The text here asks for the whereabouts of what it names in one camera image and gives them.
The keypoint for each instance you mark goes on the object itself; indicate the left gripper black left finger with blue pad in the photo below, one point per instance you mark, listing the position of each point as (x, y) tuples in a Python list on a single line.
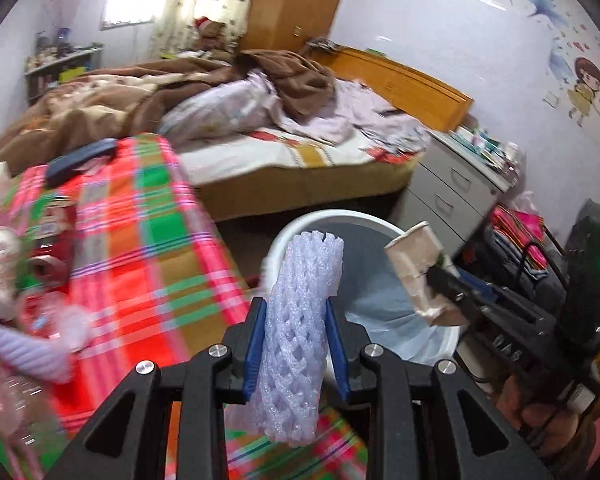
[(127, 436)]

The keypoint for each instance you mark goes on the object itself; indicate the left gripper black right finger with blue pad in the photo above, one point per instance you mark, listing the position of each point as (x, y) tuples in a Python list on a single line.
[(426, 422)]

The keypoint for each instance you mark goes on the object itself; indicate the beige paper cup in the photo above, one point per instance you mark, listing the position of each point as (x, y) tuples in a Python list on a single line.
[(411, 255)]

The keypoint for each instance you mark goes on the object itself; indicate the white foam fruit net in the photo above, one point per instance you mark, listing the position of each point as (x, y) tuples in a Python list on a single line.
[(295, 347)]

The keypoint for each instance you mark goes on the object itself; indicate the white round trash bin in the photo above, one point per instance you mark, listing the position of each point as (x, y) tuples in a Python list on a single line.
[(370, 293)]

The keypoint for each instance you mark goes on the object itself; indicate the person's right hand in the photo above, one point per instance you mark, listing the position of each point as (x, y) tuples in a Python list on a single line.
[(565, 435)]

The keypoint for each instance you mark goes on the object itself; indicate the clear plastic bottle red cap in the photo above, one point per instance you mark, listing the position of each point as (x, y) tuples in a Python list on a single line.
[(22, 424)]

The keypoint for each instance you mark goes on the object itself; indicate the pile of colourful clothes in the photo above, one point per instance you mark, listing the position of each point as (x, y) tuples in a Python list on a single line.
[(515, 240)]

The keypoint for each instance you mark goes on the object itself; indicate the plaid colourful tablecloth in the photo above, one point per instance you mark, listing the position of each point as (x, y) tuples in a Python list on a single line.
[(150, 280)]

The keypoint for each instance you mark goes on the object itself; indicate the grey drawer nightstand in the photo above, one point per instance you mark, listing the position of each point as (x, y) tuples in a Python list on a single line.
[(452, 191)]

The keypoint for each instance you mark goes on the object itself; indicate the red milk drink can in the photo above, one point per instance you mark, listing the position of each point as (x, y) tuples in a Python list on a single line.
[(54, 242)]

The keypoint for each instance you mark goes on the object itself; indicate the wooden bed headboard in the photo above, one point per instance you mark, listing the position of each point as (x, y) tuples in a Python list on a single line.
[(436, 104)]

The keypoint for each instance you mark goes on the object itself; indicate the dark blue glasses case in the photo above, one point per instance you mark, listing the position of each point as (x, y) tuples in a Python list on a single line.
[(65, 167)]

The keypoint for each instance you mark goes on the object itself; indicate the pink crumpled bedsheet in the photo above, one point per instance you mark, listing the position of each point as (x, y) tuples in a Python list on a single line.
[(355, 108)]

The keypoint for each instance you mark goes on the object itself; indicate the brown fleece blanket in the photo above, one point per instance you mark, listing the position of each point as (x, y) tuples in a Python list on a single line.
[(125, 101)]

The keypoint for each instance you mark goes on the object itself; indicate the white patterned pillow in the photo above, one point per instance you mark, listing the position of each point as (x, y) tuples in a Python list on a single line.
[(236, 107)]

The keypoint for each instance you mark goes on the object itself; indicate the grey shelf with clutter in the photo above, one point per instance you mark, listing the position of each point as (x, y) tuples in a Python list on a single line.
[(58, 61)]

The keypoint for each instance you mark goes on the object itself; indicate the teddy bear with santa hat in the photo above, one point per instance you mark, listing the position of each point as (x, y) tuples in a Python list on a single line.
[(211, 41)]

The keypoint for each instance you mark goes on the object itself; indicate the wooden wardrobe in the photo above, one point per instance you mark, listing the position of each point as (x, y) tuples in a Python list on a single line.
[(287, 24)]

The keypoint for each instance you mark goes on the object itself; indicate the floral window curtain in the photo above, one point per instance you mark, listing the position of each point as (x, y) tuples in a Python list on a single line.
[(176, 28)]

